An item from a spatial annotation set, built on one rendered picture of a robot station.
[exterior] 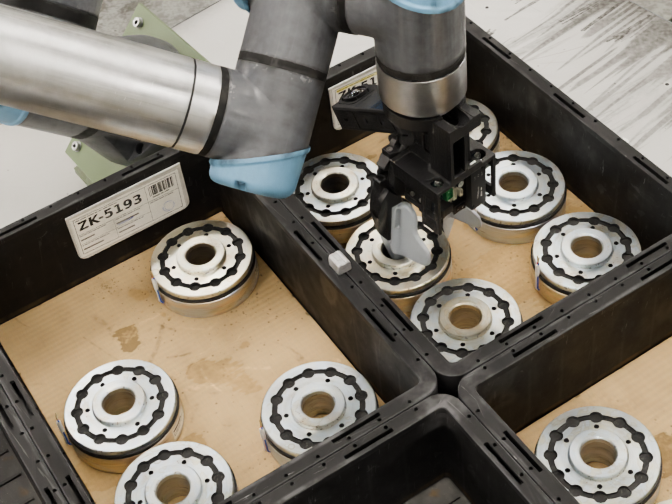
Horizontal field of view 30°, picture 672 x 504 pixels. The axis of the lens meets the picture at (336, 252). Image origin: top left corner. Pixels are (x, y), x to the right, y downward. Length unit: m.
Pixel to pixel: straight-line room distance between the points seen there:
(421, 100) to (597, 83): 0.62
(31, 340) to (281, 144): 0.37
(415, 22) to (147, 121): 0.22
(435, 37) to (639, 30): 0.75
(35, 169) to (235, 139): 0.65
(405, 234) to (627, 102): 0.52
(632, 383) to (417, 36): 0.37
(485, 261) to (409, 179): 0.17
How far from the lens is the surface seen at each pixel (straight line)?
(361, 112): 1.14
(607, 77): 1.64
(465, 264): 1.23
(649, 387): 1.15
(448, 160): 1.07
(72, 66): 0.98
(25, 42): 0.98
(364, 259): 1.20
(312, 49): 1.02
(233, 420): 1.14
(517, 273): 1.22
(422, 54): 1.00
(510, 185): 1.28
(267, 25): 1.02
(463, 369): 1.03
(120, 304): 1.26
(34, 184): 1.61
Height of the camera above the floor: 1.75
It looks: 47 degrees down
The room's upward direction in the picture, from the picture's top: 9 degrees counter-clockwise
